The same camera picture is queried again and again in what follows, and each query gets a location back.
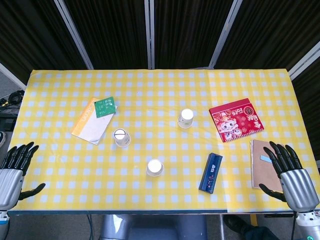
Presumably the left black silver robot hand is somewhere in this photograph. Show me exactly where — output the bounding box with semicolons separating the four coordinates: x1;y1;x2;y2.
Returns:
0;141;47;211

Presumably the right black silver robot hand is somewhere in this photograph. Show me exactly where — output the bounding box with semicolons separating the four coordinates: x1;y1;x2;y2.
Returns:
258;141;320;213

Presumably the white paper cup black line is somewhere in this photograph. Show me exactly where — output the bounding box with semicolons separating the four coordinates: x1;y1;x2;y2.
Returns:
112;127;132;148

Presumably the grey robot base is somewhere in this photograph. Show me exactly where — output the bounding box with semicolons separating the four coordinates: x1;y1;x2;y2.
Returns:
99;214;208;240

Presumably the brown spiral notebook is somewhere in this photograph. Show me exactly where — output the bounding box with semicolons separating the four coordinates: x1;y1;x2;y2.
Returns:
249;139;288;191

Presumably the black floor box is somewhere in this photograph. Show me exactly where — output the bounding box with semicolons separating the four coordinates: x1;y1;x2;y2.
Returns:
0;116;16;131

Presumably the yellow strip under table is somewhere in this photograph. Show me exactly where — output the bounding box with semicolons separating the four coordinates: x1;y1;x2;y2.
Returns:
249;213;259;234

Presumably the dark trouser leg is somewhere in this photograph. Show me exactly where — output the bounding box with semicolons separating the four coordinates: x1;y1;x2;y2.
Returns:
243;224;285;240

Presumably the black shoe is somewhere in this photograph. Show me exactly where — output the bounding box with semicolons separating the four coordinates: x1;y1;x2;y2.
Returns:
223;215;251;236

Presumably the dark partition panel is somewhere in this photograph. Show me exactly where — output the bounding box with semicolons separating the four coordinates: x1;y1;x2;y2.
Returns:
0;0;87;85
153;0;236;70
291;63;320;162
63;0;149;70
214;0;320;73

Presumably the grey table leg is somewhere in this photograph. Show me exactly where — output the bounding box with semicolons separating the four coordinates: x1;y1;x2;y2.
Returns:
218;213;225;240

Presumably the blue rectangular box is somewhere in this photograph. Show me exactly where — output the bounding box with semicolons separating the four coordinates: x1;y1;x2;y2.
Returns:
198;152;224;194

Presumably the red cartoon calendar notebook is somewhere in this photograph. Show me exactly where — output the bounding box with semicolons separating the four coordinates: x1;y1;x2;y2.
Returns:
208;97;266;143

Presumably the yellow white booklet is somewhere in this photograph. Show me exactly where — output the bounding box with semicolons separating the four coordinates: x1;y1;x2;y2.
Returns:
71;97;118;146

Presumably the green card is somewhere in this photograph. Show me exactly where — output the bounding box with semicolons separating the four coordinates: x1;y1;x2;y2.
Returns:
93;96;118;119

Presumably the yellow white checkered tablecloth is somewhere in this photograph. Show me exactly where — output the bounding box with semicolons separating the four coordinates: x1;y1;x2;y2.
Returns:
0;69;320;214

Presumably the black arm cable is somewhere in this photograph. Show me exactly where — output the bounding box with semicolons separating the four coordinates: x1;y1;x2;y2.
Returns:
291;212;298;240

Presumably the black cable bundle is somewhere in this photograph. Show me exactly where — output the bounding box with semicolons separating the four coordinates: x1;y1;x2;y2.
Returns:
0;89;25;109

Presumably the dark cable under table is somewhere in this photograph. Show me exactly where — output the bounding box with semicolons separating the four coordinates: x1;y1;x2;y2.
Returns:
85;214;95;240

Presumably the grey partition post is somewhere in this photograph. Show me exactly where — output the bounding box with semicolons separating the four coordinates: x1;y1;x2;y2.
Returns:
53;0;95;70
208;0;244;70
0;62;27;91
288;41;320;81
143;0;156;70

